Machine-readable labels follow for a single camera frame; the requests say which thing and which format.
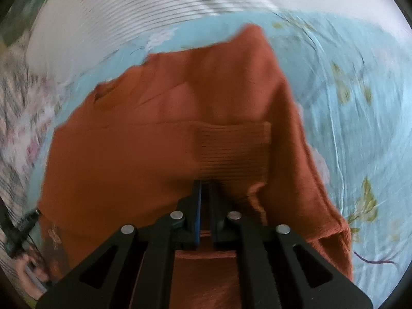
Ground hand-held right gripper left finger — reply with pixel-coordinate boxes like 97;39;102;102
35;179;203;309

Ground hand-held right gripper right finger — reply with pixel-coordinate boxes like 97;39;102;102
206;180;374;309

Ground orange knit sweater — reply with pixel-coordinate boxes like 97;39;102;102
36;23;355;309

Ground person's left hand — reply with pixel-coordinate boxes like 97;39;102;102
13;254;49;297

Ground floral pillowcase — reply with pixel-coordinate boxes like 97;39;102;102
0;32;66;264

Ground light blue floral bedsheet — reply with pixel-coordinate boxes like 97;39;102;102
26;10;410;309

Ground white striped pillow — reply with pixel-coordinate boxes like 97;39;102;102
26;0;411;82

